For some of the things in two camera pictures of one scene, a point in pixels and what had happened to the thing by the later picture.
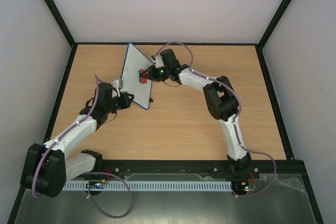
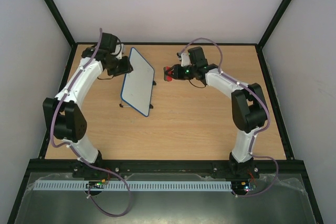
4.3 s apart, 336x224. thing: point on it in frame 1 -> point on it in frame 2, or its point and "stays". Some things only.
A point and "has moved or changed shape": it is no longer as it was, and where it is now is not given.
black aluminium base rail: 280,167 stays
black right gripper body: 149,73 -> 174,71
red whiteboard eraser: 143,76 has moved or changed shape
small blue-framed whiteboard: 135,61 has moved or changed shape
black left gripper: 127,103 -> 127,65
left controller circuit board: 96,184 stays
